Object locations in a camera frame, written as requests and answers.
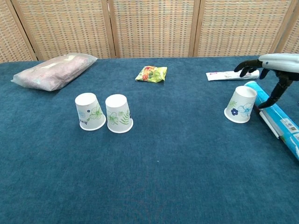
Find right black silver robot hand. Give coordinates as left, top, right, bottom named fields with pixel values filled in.
left=234, top=53, right=299, bottom=110

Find paper cup green blue flowers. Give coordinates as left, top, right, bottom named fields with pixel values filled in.
left=74, top=92, right=107, bottom=132

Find paper cup green fern print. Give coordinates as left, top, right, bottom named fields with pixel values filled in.
left=105, top=94, right=134, bottom=134

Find woven bamboo screen panel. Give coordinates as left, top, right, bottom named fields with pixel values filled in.
left=107, top=0, right=201, bottom=58
left=0, top=0, right=38, bottom=63
left=193, top=0, right=299, bottom=57
left=280, top=0, right=299, bottom=54
left=11, top=0, right=120, bottom=61

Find blue plastic wrap roll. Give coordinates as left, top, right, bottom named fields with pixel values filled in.
left=243, top=81, right=299, bottom=161

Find white toothpaste tube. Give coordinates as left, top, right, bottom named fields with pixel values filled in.
left=206, top=69, right=260, bottom=81

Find yellow green snack packet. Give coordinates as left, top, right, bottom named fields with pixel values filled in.
left=135, top=65, right=168, bottom=84

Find blue felt table cover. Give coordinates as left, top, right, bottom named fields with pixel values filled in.
left=0, top=56, right=299, bottom=224

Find pink cloth in plastic bag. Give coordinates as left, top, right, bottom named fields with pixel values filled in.
left=11, top=53, right=98, bottom=91

